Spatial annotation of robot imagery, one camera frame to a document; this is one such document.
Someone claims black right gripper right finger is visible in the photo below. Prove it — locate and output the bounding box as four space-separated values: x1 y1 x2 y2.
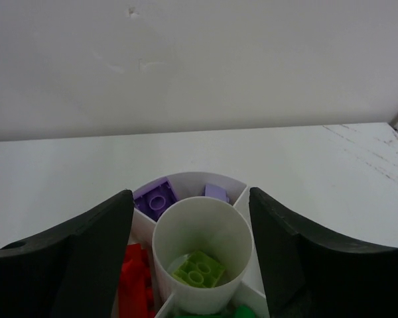
249 187 398 317

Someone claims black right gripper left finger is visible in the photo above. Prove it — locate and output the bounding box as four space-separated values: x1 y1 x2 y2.
0 189 134 317

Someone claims red lego brick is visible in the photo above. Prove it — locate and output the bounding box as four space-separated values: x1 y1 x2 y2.
117 243 156 318

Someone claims yellow lego piece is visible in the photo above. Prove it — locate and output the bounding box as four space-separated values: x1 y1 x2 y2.
171 250 226 288

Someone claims green square lego brick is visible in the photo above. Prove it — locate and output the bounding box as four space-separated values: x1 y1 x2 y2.
175 305 257 318

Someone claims white round divided container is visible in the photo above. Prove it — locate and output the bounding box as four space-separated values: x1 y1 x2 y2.
129 172 269 317

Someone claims lilac small lego brick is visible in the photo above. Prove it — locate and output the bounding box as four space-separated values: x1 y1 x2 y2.
202 183 230 203

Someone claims purple arched lego piece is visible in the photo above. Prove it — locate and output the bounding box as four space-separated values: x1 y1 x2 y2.
133 177 178 221

